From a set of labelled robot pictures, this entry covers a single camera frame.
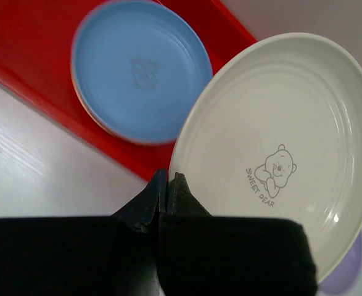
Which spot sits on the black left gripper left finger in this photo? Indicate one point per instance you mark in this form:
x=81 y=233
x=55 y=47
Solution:
x=84 y=255

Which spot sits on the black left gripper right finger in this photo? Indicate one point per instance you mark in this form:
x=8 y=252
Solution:
x=201 y=254

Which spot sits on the purple plate back row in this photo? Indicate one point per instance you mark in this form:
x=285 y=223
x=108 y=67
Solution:
x=345 y=274

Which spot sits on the cream white plate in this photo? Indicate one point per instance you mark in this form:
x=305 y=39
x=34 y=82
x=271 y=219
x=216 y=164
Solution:
x=278 y=133

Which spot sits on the blue plate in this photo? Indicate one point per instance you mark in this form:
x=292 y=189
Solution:
x=145 y=59

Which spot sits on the red plastic bin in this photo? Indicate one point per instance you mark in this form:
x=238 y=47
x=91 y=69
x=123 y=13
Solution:
x=35 y=53

